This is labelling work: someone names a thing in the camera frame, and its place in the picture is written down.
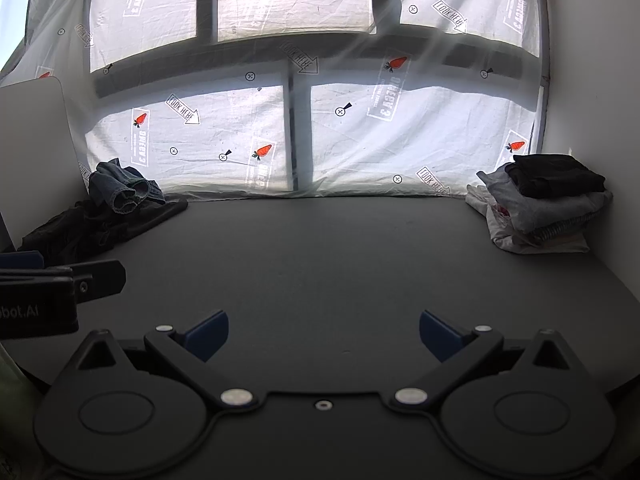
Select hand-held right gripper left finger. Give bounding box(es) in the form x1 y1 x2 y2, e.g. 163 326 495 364
64 310 262 410

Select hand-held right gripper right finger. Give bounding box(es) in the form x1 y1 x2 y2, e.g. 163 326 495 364
392 310 583 410

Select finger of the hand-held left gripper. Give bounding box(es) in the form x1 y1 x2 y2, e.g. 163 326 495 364
0 260 127 306
0 250 46 271

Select blue denim jeans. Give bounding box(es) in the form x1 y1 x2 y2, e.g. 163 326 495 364
88 158 167 214

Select black crumpled garment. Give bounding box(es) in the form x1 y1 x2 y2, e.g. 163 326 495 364
19 198 189 267

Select white board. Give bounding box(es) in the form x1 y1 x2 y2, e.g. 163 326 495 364
0 76 87 252

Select striped folded garment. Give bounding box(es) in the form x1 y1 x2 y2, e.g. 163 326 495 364
527 210 603 245

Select black folded garment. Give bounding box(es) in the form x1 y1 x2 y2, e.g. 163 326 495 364
504 154 607 199

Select white printed curtain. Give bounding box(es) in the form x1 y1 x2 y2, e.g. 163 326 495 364
0 0 551 198

